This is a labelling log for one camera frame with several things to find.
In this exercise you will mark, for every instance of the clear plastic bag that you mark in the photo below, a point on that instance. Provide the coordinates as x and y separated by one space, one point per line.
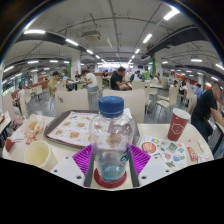
202 158

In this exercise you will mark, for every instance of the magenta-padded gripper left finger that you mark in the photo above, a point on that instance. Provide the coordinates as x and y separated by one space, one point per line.
70 170

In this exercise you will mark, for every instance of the clear bottle with blue cap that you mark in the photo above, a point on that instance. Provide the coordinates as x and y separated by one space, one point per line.
111 140

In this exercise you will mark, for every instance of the person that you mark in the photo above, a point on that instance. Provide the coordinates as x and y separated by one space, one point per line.
91 81
52 86
204 108
116 81

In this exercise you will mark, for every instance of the red paper cup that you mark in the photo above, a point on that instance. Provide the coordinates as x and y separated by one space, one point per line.
178 126

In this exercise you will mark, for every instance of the colourful printed sticker sheet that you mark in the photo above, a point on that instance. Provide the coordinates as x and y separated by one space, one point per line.
165 151

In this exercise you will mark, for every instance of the dark food tray with liner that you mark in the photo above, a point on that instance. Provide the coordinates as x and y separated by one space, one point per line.
71 128

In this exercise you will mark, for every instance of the food wrapper with leftovers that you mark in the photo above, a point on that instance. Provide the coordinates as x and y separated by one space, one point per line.
31 128

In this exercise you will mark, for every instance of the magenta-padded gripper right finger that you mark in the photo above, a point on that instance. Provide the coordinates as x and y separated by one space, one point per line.
150 170

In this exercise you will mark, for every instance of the flat round red coaster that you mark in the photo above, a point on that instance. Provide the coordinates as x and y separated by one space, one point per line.
100 181

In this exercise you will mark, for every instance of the beige chair with round hole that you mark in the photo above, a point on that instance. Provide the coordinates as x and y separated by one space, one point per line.
75 101
133 100

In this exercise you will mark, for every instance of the group of ceiling lights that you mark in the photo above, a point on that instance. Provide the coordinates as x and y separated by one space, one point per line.
171 14

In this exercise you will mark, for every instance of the ceiling air conditioner unit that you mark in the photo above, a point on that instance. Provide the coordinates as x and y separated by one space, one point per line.
91 36

